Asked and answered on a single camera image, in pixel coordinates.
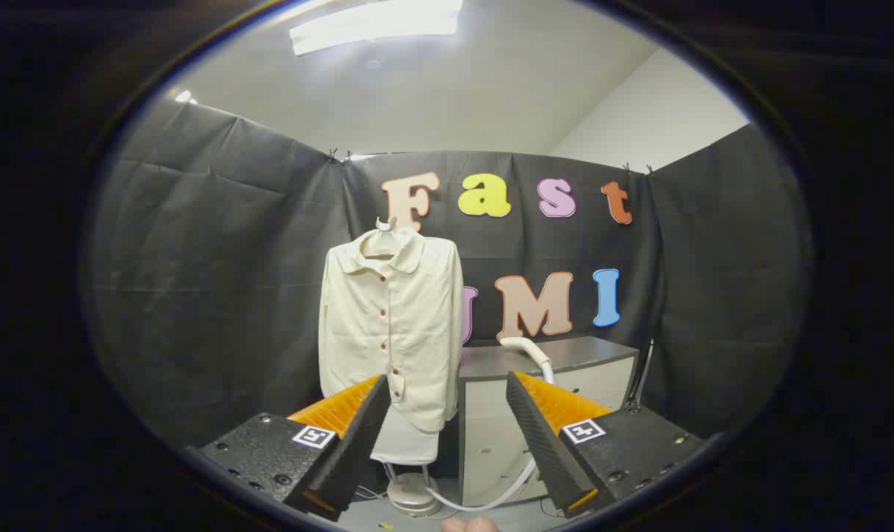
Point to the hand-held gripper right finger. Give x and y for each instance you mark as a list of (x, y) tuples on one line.
[(539, 436)]

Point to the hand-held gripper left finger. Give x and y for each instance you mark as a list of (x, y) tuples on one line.
[(358, 443)]

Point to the grey and white cabinet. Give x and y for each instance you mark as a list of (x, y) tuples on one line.
[(491, 414)]

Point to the cream button-up shirt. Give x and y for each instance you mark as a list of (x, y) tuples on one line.
[(388, 332)]

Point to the white clothes hanger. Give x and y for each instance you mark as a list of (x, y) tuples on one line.
[(383, 240)]

